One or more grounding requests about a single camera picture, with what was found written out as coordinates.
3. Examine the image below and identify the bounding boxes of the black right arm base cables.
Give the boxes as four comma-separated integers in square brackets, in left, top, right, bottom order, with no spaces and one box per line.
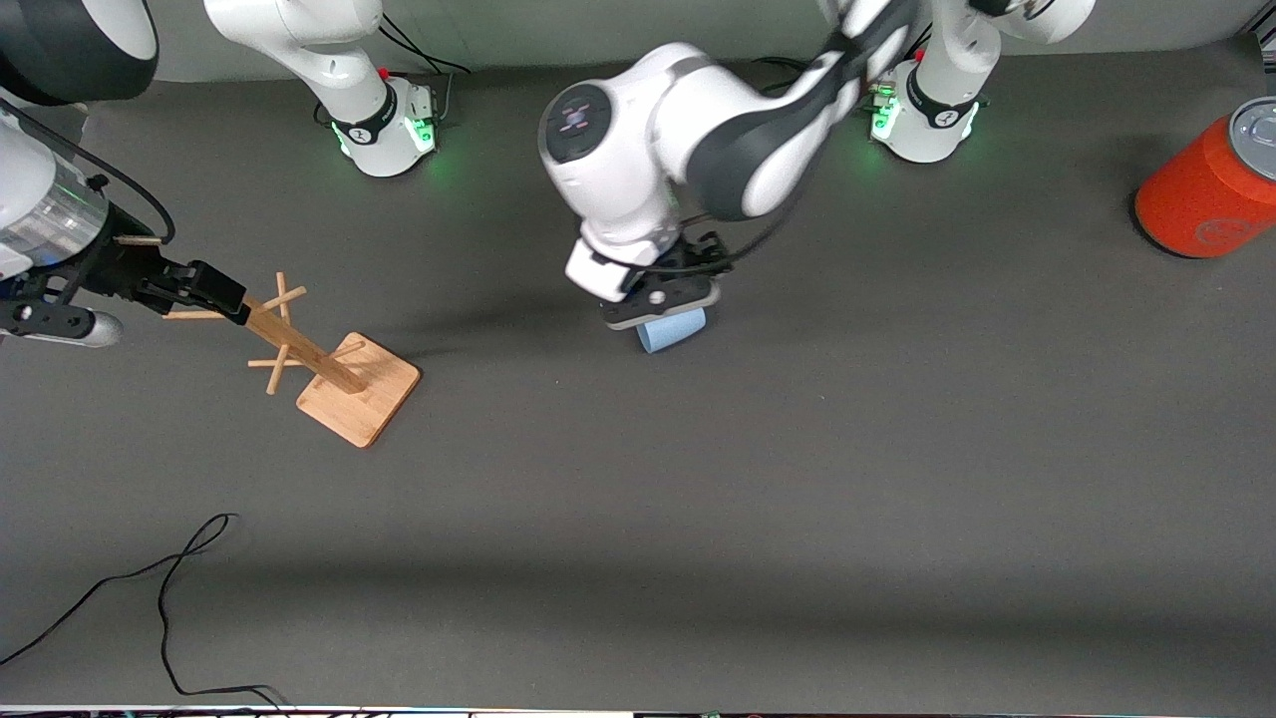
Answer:
[314,15,473,129]

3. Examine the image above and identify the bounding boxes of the wooden cup rack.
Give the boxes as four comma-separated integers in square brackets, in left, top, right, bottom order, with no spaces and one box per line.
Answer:
[162,271,422,449]

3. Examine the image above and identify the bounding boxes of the black arm base cables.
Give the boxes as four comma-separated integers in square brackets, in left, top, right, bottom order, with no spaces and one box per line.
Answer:
[314,15,473,129]
[752,20,934,113]

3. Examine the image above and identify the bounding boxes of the orange can with grey lid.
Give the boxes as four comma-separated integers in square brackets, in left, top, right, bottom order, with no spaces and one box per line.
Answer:
[1134,97,1276,261]

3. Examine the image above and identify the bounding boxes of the black left arm base cables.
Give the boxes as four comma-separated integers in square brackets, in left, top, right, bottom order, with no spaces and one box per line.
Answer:
[752,20,934,113]

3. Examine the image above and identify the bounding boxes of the light blue plastic cup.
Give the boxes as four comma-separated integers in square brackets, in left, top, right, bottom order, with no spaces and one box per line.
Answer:
[637,307,708,355]

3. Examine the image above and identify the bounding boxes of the thin black loose cable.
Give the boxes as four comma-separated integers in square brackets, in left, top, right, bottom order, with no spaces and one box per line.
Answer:
[0,513,292,712]

